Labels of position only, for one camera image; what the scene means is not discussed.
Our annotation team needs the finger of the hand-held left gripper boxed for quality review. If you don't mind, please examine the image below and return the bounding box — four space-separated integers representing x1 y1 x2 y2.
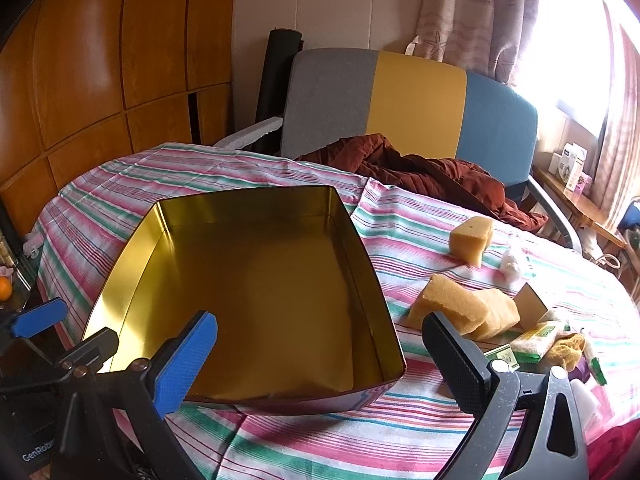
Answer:
0 297 69 340
60 327 121 376

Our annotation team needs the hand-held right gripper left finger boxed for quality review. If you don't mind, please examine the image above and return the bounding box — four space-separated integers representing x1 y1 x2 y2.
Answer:
50 310 219 480

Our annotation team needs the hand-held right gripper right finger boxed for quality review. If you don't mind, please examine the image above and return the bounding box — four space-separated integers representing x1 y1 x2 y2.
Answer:
421 311 591 480

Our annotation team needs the yellow green snack packet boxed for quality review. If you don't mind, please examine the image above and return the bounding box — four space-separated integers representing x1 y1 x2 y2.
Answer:
517 321 568 363
484 344 526 373

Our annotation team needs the yellow block sponge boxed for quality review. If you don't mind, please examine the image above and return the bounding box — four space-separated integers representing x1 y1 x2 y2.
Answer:
404 274 491 337
472 287 521 342

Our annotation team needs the small beige cardboard box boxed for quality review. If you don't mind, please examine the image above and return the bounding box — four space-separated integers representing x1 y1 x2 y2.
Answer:
514 282 550 328

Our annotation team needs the gold tin box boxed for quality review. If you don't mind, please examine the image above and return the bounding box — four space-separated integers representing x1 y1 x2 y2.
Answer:
80 185 407 416

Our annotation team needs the yellow fuzzy sponge cloth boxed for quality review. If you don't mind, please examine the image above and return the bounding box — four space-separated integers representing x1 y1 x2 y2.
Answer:
542 332 587 373

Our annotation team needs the yellow wedge sponge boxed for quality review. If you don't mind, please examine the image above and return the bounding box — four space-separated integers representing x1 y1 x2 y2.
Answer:
448 217 496 268

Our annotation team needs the purple plastic wrapper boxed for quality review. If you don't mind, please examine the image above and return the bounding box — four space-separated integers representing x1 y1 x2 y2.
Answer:
567 362 593 386

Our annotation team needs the white foam block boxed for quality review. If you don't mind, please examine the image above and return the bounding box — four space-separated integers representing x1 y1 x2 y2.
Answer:
570 377 608 423

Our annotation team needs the white green tube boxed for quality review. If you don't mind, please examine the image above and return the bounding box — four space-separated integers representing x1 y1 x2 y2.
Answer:
582 342 608 386

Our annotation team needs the white crumpled wad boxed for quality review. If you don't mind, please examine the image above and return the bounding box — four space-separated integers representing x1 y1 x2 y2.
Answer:
497 245 532 291

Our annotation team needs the pink green striped cloth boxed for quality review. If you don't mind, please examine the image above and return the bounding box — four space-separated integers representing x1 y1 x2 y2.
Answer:
22 142 640 480

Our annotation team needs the maroon quilted jacket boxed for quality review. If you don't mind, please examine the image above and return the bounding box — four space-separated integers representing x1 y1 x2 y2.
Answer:
295 132 551 233

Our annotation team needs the red cloth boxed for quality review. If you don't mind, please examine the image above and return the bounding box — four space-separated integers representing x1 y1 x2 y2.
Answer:
582 417 640 480

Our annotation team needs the wooden side table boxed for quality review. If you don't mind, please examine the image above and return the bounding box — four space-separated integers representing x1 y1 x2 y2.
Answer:
532 165 628 251

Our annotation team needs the blue bag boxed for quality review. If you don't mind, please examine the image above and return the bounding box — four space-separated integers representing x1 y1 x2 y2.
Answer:
617 200 640 246

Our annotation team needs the white carton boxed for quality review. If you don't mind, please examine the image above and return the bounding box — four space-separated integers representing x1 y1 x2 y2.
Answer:
562 142 588 191

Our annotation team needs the white foam strip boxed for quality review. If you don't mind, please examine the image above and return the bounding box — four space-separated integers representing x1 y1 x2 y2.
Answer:
212 116 285 151

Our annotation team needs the grey yellow blue armchair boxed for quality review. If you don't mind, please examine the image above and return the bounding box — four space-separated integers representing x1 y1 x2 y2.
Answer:
280 47 583 251

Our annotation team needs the wooden wardrobe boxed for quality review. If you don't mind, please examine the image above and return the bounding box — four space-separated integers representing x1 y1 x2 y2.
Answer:
0 0 238 241

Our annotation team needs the patterned beige curtain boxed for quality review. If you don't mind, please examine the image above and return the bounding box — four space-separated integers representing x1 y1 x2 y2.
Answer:
410 0 543 88
590 0 640 216

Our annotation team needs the black rolled mat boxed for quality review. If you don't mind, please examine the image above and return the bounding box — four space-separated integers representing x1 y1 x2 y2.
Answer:
255 29 304 126

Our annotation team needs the window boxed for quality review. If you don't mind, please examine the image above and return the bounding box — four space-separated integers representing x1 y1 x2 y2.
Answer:
530 0 616 136

